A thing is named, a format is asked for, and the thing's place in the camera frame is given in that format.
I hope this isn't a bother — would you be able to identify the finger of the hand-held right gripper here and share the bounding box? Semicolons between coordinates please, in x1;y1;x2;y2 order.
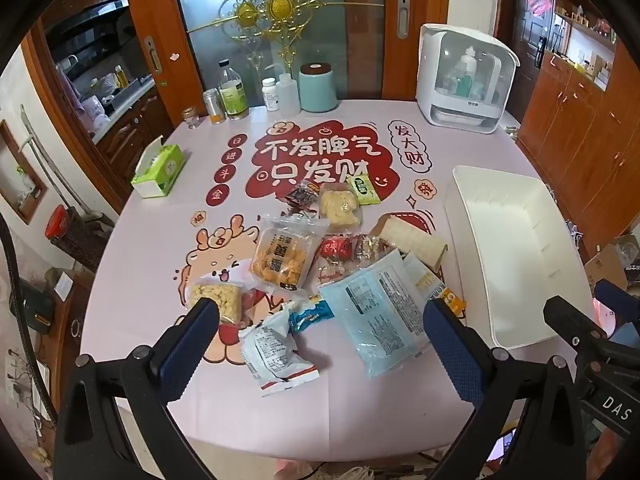
542;296;617;361
595;280;640;322

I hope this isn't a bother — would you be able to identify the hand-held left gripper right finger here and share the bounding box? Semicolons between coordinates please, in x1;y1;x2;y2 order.
422;298;586;480

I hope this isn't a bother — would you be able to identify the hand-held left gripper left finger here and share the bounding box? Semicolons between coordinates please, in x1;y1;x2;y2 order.
52;297;221;480

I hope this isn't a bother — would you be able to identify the puffed corn packet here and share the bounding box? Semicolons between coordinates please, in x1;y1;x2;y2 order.
187;277;251;323

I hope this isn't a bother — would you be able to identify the white orange oat bar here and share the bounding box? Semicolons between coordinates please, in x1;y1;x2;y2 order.
402;252;467;321

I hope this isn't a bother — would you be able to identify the light blue large packet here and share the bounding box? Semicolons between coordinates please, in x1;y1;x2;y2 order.
318;249;433;380

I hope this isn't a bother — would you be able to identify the white red-edged snack packet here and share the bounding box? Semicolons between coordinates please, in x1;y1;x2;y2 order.
239;305;321;397

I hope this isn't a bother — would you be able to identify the white plastic bin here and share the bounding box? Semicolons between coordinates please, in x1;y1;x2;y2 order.
445;165;598;351

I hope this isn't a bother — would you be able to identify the beige snack bar packet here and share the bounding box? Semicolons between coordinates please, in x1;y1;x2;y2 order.
370;212;449;267

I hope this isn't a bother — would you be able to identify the small blue snack packet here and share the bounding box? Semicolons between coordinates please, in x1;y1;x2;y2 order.
287;296;335;335

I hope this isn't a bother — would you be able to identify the clear brown candy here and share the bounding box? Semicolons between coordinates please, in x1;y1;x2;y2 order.
355;232;401;266

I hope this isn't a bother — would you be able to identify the orange cracker packet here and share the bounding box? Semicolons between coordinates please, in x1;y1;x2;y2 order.
248;215;328;293

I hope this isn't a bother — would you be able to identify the red candy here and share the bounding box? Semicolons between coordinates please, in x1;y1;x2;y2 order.
320;235;358;263

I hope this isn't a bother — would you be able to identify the puffed rice cake packet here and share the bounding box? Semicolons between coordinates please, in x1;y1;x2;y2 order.
317;183;363;233

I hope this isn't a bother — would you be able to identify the green snack packet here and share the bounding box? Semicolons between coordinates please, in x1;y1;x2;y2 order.
347;175;382;207

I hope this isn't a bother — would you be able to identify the red-brown candy packet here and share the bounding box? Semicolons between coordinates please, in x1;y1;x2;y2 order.
285;182;321;216

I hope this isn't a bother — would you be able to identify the cardboard box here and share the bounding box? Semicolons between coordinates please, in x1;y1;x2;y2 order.
582;235;640;291

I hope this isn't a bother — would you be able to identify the black handbag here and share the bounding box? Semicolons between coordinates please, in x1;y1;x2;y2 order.
10;280;56;336

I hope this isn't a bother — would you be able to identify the red-lidded jar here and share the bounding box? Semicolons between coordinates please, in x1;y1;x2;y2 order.
45;205;108;271

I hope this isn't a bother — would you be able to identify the green tissue box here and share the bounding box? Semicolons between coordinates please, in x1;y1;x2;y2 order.
131;135;187;199

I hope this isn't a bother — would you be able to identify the white countertop storage cabinet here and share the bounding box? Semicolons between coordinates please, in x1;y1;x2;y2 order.
416;22;521;133

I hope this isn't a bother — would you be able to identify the metal can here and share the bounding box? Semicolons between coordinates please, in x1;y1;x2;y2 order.
202;88;226;125

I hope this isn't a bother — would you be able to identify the green-labelled glass bottle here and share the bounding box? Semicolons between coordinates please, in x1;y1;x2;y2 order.
217;59;249;121

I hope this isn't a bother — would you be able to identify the white pill bottle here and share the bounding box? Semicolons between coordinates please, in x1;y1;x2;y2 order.
262;77;281;112

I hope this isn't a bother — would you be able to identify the translucent squeeze bottle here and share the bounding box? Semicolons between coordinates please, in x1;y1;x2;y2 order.
276;67;301;115

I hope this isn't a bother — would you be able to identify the white teal-labelled bottle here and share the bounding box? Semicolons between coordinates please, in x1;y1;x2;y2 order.
457;46;481;96

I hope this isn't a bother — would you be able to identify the teal canister with brown lid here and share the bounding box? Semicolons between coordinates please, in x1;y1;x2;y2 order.
298;62;338;113

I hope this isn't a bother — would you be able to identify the dark entry door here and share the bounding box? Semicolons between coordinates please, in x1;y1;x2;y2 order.
502;0;556;86

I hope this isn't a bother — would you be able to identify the gold-ornamented glass sliding door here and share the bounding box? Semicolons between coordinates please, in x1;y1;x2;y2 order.
170;0;386;108

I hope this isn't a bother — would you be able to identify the wooden wall cabinet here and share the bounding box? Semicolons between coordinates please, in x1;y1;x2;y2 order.
517;50;640;261

